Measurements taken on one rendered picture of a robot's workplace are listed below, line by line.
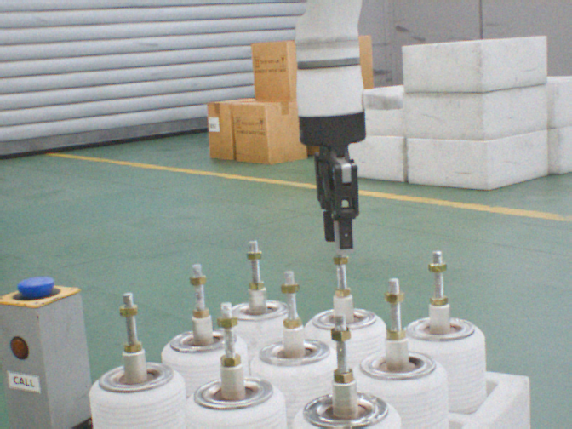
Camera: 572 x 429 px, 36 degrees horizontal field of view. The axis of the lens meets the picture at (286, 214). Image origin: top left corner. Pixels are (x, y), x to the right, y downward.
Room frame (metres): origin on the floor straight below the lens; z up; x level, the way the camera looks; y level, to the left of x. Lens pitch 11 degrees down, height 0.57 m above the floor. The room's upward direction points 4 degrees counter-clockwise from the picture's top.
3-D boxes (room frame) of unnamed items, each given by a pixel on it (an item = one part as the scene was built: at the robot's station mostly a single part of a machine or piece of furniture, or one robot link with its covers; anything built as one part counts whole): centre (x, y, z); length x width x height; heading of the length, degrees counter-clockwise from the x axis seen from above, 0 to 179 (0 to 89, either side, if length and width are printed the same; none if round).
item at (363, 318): (1.00, -0.06, 0.25); 0.08 x 0.08 x 0.01
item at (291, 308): (0.90, 0.00, 0.30); 0.01 x 0.01 x 0.08; 7
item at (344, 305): (1.00, -0.06, 0.26); 0.02 x 0.02 x 0.03
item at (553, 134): (3.74, -1.11, 0.09); 0.39 x 0.39 x 0.18; 40
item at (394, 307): (0.84, -0.10, 0.30); 0.01 x 0.01 x 0.08; 70
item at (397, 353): (0.84, -0.10, 0.26); 0.02 x 0.02 x 0.03
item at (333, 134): (1.00, -0.06, 0.45); 0.08 x 0.08 x 0.09
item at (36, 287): (0.98, 0.29, 0.32); 0.04 x 0.04 x 0.02
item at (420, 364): (0.84, -0.10, 0.25); 0.08 x 0.08 x 0.01
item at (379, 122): (3.84, -0.54, 0.27); 0.39 x 0.39 x 0.18; 39
